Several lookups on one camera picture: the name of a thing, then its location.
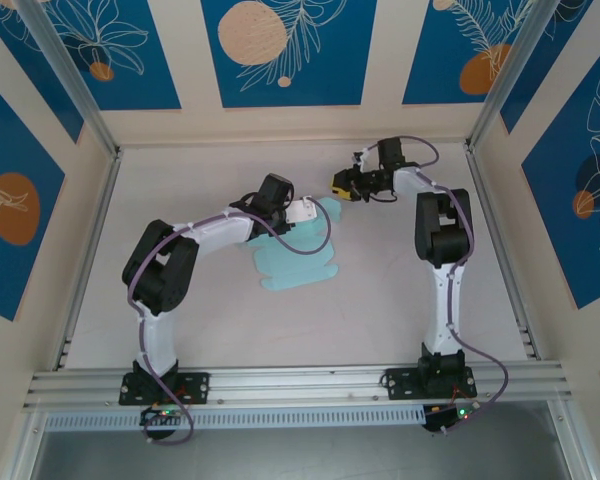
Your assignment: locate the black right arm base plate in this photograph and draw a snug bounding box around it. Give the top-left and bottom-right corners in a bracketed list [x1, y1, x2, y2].
[383, 367, 479, 401]

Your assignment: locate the aluminium mounting rail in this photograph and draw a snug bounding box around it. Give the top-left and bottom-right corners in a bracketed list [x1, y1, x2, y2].
[22, 363, 576, 412]

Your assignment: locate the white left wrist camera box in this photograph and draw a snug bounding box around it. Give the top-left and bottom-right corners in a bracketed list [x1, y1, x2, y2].
[284, 195, 320, 226]

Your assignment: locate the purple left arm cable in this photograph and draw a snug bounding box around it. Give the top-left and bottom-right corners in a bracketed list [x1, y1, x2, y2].
[127, 196, 333, 446]

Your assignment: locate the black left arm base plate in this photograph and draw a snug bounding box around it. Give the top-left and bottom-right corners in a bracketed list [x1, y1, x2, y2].
[118, 370, 211, 405]

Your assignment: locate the grey slotted cable duct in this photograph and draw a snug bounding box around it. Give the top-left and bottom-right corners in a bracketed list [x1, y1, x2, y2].
[44, 405, 426, 432]

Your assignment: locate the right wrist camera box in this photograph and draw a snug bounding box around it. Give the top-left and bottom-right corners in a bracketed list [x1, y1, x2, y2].
[350, 147, 372, 174]

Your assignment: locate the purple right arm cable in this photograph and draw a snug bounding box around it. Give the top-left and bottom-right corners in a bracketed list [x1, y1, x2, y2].
[362, 134, 511, 437]

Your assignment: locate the aluminium table side rail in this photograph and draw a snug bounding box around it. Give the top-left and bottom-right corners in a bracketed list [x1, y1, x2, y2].
[49, 149, 125, 372]
[463, 142, 539, 362]

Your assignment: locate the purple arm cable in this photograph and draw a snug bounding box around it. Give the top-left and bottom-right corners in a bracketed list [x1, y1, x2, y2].
[362, 134, 511, 437]
[127, 196, 333, 446]

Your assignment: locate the silver aluminium frame bar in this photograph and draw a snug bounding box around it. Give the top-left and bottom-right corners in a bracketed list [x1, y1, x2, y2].
[9, 412, 49, 480]
[547, 399, 589, 480]

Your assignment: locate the aluminium corner post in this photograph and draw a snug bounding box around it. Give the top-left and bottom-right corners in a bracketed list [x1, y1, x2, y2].
[17, 0, 122, 157]
[465, 0, 556, 151]

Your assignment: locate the teal paper box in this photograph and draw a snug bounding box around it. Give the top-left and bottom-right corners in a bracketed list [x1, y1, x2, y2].
[243, 195, 346, 294]

